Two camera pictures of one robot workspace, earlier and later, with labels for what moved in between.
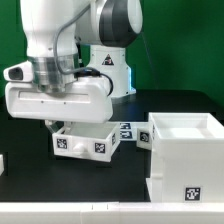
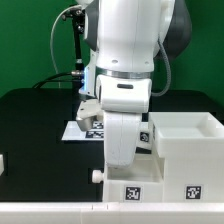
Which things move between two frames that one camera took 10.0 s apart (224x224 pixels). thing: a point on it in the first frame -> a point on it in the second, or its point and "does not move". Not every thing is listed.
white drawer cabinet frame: (187, 158) does not move
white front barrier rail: (111, 212) does not move
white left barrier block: (2, 167) does not move
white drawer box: (87, 141) -> (141, 182)
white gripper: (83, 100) -> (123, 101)
